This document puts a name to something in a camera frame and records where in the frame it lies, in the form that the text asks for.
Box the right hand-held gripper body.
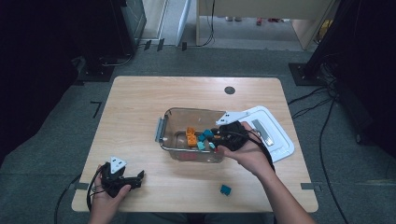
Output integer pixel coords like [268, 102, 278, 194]
[215, 110, 250, 152]

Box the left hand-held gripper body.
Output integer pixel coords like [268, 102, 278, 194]
[101, 156, 128, 199]

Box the clear plastic container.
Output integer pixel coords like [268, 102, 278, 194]
[154, 106, 237, 164]

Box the white plastic container lid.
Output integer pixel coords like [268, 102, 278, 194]
[245, 105, 295, 163]

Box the person's right hand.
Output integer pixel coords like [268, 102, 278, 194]
[219, 120, 276, 179]

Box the person's left hand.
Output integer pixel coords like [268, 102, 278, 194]
[91, 164, 132, 217]

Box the grey tape strip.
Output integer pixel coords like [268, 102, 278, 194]
[69, 182, 90, 191]
[300, 182, 321, 191]

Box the black stand base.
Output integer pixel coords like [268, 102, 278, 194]
[78, 55, 116, 84]
[288, 62, 328, 87]

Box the white panel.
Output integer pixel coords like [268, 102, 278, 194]
[175, 0, 192, 48]

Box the wooden desk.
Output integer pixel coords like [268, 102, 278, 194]
[195, 0, 339, 51]

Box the black curtain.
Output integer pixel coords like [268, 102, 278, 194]
[0, 0, 138, 166]
[306, 0, 396, 160]

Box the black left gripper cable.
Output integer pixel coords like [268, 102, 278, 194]
[54, 167, 106, 224]

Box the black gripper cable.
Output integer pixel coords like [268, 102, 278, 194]
[54, 167, 106, 224]
[218, 130, 276, 174]

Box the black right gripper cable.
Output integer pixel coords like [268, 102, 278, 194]
[218, 130, 276, 174]

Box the black floor cable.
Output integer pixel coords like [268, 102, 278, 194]
[319, 97, 350, 224]
[288, 86, 338, 106]

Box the black hanging cable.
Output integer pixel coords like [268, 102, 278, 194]
[199, 0, 217, 49]

